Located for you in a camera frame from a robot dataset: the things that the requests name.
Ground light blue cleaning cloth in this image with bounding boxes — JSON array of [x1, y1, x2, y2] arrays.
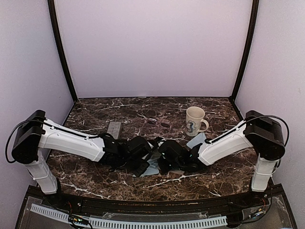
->
[[140, 152, 161, 177]]

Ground pink glasses case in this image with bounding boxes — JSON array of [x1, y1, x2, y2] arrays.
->
[[168, 169, 185, 176]]

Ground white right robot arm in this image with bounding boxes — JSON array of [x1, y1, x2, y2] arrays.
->
[[157, 110, 288, 207]]

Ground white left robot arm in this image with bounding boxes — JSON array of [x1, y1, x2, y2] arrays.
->
[[7, 110, 153, 208]]

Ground grey glasses case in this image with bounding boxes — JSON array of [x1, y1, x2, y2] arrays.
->
[[107, 121, 122, 139]]

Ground light blue cloth near mug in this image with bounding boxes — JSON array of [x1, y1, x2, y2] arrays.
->
[[186, 132, 206, 149]]

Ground cream ceramic mug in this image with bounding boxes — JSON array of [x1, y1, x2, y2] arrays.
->
[[185, 106, 209, 137]]

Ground clear frame dark-lens sunglasses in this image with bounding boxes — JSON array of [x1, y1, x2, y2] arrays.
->
[[134, 114, 172, 139]]

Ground black front rail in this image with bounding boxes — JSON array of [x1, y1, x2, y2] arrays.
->
[[80, 198, 230, 215]]

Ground white slotted cable duct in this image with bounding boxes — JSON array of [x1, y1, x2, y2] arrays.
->
[[30, 204, 227, 229]]

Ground black left corner post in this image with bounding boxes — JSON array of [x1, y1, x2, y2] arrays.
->
[[47, 0, 78, 103]]

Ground black corner post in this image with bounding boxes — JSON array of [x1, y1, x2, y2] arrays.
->
[[47, 0, 78, 103], [229, 0, 260, 103]]

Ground black right corner post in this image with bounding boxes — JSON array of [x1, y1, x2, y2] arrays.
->
[[229, 0, 260, 103]]

